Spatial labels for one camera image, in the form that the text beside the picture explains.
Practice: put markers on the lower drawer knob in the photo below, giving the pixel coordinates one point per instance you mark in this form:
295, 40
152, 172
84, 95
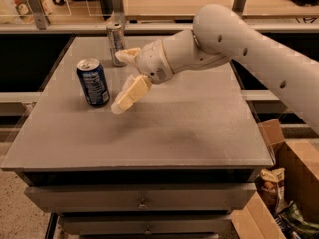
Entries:
147, 231

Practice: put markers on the drawer knob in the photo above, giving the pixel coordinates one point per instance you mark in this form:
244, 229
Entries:
142, 205
147, 231

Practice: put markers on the grey drawer cabinet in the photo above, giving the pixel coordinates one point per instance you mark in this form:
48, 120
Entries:
191, 148

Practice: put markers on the middle metal bracket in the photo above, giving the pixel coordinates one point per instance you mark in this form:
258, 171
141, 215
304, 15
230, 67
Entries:
118, 9

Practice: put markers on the upper drawer knob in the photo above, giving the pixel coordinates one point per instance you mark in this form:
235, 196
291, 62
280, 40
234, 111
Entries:
142, 205

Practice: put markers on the green snack bag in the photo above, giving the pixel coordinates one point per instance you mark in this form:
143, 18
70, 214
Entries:
292, 224

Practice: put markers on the left metal bracket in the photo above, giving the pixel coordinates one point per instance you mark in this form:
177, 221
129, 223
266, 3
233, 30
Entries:
39, 14

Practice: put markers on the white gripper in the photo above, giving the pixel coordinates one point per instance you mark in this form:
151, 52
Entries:
152, 61

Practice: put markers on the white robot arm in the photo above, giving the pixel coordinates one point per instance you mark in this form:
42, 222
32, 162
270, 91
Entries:
218, 36

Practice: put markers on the blue pepsi can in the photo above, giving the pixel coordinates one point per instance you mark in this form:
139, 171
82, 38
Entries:
92, 79

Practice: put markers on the cardboard box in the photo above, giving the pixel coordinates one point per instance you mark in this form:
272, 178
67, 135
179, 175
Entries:
300, 159

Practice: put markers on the silver slim energy drink can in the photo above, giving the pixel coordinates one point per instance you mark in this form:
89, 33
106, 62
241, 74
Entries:
115, 33

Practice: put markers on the brown snack bag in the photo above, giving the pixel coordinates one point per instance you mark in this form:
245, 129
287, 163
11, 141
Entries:
271, 188

